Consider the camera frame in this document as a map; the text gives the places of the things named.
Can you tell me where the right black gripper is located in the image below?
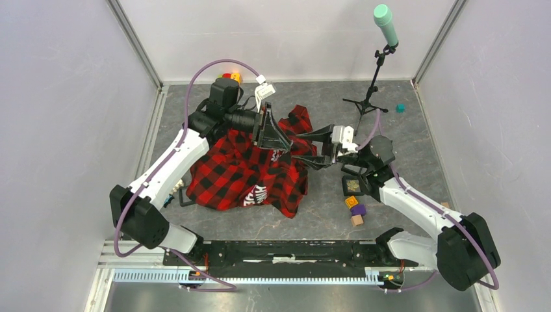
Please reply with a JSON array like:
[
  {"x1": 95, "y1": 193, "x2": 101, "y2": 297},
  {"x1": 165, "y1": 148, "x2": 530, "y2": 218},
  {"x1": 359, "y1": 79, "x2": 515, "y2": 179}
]
[{"x1": 292, "y1": 123, "x2": 372, "y2": 171}]

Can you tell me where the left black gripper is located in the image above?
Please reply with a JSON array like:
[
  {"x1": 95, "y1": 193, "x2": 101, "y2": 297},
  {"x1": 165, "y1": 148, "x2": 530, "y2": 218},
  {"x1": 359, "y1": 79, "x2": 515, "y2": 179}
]
[{"x1": 225, "y1": 103, "x2": 290, "y2": 152}]

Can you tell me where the black square frame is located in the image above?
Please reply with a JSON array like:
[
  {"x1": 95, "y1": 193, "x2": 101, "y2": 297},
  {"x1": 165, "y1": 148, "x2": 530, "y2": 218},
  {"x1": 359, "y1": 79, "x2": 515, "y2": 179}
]
[
  {"x1": 177, "y1": 188, "x2": 195, "y2": 207},
  {"x1": 341, "y1": 175, "x2": 365, "y2": 196}
]

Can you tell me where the gold brooch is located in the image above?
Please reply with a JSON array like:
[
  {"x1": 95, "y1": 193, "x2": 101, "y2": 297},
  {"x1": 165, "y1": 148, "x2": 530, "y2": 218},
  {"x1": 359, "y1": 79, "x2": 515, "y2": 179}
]
[{"x1": 346, "y1": 180, "x2": 361, "y2": 193}]

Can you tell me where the red black plaid shirt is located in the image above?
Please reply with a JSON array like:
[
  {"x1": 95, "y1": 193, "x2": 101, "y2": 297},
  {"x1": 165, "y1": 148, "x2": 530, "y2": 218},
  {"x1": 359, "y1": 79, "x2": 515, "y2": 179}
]
[{"x1": 186, "y1": 105, "x2": 317, "y2": 218}]

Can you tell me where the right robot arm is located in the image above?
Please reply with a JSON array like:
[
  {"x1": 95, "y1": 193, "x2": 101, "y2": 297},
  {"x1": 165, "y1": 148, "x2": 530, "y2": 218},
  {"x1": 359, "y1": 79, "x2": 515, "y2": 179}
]
[{"x1": 299, "y1": 125, "x2": 501, "y2": 291}]

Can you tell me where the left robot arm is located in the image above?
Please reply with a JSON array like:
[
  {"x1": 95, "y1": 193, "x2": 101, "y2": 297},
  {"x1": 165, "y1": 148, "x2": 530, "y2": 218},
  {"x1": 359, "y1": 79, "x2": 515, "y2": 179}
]
[{"x1": 109, "y1": 76, "x2": 292, "y2": 265}]

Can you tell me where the yellow toy brick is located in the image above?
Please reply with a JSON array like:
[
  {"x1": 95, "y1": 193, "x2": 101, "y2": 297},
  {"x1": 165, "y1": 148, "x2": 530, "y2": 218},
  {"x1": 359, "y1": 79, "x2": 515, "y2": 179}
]
[{"x1": 344, "y1": 196, "x2": 359, "y2": 210}]

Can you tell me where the black tripod mic stand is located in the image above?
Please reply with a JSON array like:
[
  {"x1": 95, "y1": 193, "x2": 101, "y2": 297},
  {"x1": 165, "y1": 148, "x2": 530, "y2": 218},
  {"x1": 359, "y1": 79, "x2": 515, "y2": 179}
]
[{"x1": 342, "y1": 45, "x2": 398, "y2": 136}]

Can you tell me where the purple toy brick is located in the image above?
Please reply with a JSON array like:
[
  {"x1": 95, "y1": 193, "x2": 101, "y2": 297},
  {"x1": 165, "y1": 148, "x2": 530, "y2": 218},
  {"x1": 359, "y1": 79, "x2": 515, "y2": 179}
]
[{"x1": 350, "y1": 204, "x2": 366, "y2": 216}]

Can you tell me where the teal small cube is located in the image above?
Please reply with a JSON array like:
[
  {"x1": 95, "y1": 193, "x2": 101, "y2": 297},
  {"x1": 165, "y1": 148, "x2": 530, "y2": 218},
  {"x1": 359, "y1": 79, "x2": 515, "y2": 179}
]
[{"x1": 396, "y1": 103, "x2": 405, "y2": 113}]

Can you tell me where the white blue toy brick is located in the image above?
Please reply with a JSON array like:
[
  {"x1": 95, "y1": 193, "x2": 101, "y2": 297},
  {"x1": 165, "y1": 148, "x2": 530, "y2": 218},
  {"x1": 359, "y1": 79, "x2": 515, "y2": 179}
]
[{"x1": 170, "y1": 179, "x2": 185, "y2": 195}]

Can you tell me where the owl toy block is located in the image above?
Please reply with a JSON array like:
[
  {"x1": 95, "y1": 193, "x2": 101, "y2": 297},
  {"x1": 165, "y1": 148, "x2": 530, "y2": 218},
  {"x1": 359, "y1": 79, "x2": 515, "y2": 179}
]
[{"x1": 163, "y1": 195, "x2": 174, "y2": 208}]

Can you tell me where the mint green microphone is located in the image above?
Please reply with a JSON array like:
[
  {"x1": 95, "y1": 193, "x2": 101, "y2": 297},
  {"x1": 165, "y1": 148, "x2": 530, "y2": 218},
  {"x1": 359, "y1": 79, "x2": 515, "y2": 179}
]
[{"x1": 373, "y1": 4, "x2": 399, "y2": 47}]

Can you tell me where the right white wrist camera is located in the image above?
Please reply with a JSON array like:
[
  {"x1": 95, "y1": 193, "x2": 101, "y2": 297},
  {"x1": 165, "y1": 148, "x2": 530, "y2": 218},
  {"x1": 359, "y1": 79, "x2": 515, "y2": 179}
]
[{"x1": 331, "y1": 125, "x2": 358, "y2": 157}]

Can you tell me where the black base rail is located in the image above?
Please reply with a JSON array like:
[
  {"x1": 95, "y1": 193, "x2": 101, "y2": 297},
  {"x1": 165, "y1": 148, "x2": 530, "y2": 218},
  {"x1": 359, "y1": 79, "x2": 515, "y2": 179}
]
[{"x1": 187, "y1": 240, "x2": 418, "y2": 278}]

